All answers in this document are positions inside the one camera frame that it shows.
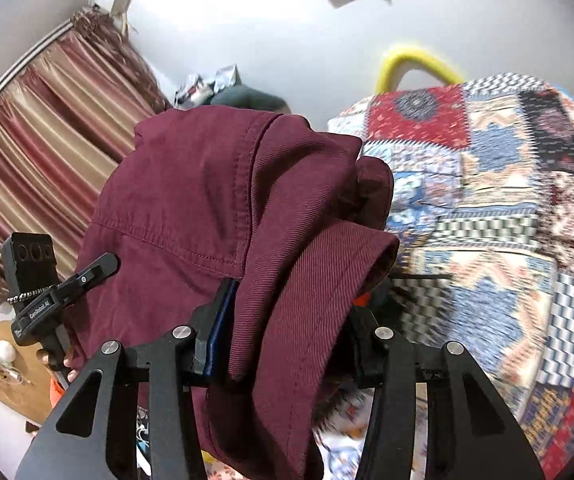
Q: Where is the dark green cloth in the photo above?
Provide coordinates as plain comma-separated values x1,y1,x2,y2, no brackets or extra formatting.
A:
212,85,290,113

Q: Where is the maroon twill garment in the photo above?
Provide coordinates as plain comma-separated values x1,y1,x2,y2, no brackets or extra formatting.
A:
62,107,400,480

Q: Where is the brown wooden board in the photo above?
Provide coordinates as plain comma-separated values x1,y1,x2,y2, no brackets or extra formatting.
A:
0,320,60,411

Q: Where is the patchwork quilt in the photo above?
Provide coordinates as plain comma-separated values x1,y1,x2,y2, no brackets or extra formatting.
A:
134,72,574,480

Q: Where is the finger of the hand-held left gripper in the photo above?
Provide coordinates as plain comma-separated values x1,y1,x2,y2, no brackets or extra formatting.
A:
59,252,120,307

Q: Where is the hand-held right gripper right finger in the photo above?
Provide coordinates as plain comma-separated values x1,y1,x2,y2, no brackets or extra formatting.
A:
339,310,548,480

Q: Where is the yellow foam tube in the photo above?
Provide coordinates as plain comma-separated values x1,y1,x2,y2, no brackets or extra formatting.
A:
374,50,465,95

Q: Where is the person's left hand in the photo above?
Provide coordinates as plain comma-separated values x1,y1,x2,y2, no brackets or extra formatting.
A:
37,349,80,386

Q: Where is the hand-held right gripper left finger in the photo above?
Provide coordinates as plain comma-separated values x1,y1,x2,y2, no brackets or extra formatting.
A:
14,282,240,480

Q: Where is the striped curtain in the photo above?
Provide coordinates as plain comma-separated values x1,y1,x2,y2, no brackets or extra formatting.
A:
0,7,173,306

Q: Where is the pile of small items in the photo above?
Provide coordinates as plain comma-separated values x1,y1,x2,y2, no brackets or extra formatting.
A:
174,65,240,108

